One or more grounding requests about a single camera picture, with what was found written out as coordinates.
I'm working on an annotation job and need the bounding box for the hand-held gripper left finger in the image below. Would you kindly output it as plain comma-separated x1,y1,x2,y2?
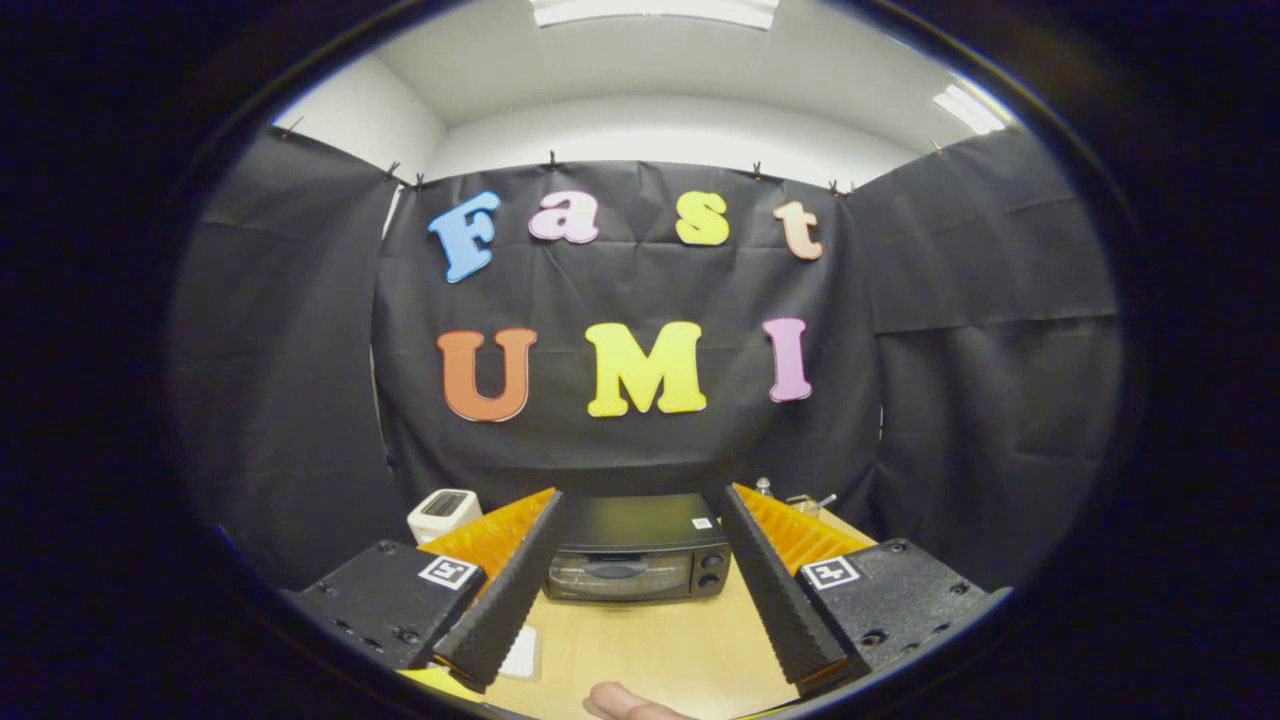
281,487,567,695

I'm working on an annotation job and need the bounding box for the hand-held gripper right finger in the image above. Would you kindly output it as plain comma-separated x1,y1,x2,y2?
715,483,1011,698

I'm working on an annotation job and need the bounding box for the black toaster oven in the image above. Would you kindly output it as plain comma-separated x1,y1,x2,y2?
543,493,735,605

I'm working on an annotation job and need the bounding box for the white pop-up toaster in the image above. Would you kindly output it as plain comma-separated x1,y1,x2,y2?
407,488,484,545

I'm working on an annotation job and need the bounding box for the white rectangular tray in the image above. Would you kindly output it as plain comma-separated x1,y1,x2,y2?
497,625,542,684

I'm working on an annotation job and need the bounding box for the small ceiling light panel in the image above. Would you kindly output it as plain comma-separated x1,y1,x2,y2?
932,83,1007,137

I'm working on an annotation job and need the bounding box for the long ceiling light panel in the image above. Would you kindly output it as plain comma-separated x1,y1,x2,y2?
530,0,780,31

